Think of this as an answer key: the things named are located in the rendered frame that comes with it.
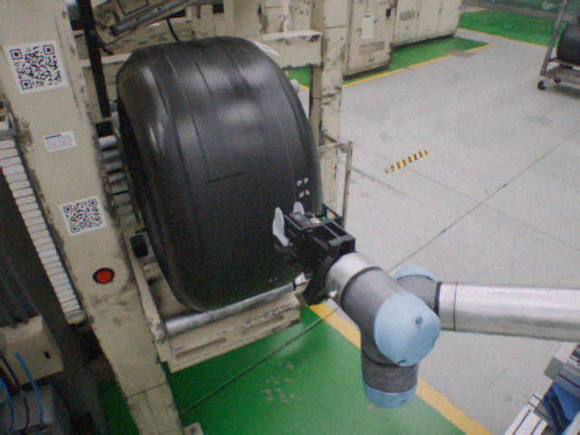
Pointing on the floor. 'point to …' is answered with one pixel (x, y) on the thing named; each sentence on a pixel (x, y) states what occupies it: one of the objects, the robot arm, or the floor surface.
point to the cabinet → (369, 37)
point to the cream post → (111, 313)
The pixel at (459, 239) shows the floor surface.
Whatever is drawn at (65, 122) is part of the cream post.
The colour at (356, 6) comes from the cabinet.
